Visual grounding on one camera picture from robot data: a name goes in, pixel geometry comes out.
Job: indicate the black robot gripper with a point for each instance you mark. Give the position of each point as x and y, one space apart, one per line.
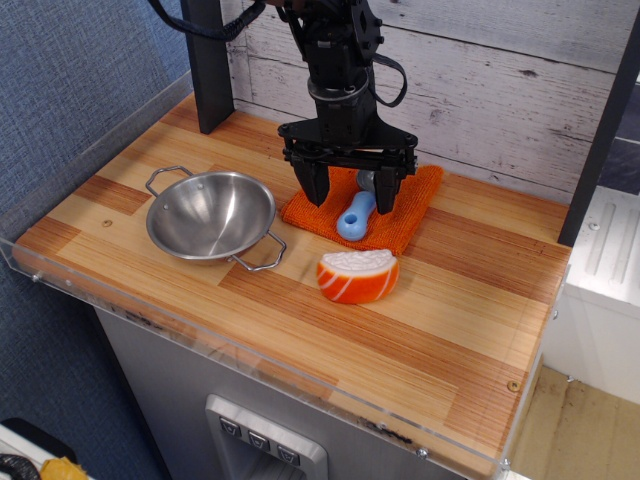
349 135

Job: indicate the blue grey toy scoop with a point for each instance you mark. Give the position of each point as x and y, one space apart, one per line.
352 225

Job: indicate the orange knitted cloth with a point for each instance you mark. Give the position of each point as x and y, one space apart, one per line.
392 231

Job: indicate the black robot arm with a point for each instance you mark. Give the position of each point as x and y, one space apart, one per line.
338 40

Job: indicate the toy salmon sushi piece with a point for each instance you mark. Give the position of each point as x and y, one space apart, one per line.
357 277

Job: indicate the grey toy fridge cabinet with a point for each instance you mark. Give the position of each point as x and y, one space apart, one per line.
171 383

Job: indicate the silver dispenser button panel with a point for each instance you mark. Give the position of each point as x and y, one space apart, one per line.
250 446

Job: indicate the white plastic toy sink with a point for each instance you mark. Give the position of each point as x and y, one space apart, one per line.
593 335

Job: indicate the clear acrylic table guard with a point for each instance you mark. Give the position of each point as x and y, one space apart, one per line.
484 269

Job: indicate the black yellow object bottom left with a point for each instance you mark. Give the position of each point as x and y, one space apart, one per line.
21 468

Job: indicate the stainless steel two-handled bowl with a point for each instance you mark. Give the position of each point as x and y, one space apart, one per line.
210 216

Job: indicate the black left vertical post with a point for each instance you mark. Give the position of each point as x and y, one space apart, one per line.
209 65

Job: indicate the black vertical post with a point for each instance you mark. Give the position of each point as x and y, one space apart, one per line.
209 65
609 123

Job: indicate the black right vertical post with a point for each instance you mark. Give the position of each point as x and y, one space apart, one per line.
609 123

